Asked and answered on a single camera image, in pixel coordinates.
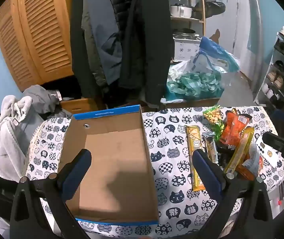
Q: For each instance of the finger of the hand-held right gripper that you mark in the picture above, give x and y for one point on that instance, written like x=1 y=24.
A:
x=276 y=140

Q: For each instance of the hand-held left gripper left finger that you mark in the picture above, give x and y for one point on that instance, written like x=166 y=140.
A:
x=78 y=171

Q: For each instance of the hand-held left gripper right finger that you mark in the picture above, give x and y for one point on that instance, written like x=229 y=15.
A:
x=205 y=170

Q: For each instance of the yellow long snack bar packet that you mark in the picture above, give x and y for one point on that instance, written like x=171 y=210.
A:
x=241 y=149
x=194 y=154

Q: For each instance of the silver brown snack bar packet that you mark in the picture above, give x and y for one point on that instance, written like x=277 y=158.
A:
x=211 y=147

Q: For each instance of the small black yellow snack packet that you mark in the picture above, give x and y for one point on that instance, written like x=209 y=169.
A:
x=225 y=154

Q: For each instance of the orange white snack packet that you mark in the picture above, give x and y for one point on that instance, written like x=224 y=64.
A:
x=253 y=164

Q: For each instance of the orange snack packet black top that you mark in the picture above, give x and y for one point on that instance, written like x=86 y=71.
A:
x=232 y=129

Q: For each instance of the cardboard shoebox with blue rim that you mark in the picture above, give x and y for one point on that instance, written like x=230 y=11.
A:
x=122 y=159

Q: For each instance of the green peanut snack packet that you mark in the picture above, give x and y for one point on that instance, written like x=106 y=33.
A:
x=212 y=118

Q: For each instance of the white phone with stickers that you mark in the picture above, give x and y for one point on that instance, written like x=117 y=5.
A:
x=268 y=151

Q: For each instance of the cat print tablecloth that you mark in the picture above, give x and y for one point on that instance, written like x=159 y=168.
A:
x=171 y=159

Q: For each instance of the wooden crate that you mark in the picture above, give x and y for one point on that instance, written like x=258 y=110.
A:
x=79 y=105

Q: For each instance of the shoe rack with shoes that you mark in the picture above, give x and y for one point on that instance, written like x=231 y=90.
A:
x=280 y=67

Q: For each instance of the light grey fleece robe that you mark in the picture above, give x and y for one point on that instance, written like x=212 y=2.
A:
x=7 y=139

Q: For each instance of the blue plastic bag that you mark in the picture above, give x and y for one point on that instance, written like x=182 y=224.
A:
x=216 y=56

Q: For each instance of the black jacket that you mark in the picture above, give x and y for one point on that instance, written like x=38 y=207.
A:
x=78 y=49

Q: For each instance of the white patterned box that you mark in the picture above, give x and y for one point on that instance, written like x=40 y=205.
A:
x=186 y=48

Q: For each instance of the grey blue jacket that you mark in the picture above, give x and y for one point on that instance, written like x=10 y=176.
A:
x=102 y=34

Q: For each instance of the metal pot with lid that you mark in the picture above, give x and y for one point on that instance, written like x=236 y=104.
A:
x=184 y=32

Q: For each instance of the black long coat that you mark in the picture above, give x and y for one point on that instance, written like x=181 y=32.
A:
x=146 y=42

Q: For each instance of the wooden louvered cabinet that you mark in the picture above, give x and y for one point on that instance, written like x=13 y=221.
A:
x=32 y=29

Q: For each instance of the wooden shelf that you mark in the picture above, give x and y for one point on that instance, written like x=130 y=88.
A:
x=201 y=5

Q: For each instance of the white cooking pot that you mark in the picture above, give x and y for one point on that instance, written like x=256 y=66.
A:
x=180 y=10

